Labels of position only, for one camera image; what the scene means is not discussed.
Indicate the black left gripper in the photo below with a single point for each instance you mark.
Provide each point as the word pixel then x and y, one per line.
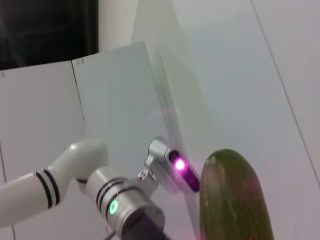
pixel 147 230

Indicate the green cucumber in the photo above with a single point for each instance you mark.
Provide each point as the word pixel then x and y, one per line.
pixel 232 200

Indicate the dark window opening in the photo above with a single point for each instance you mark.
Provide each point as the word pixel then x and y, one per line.
pixel 37 30

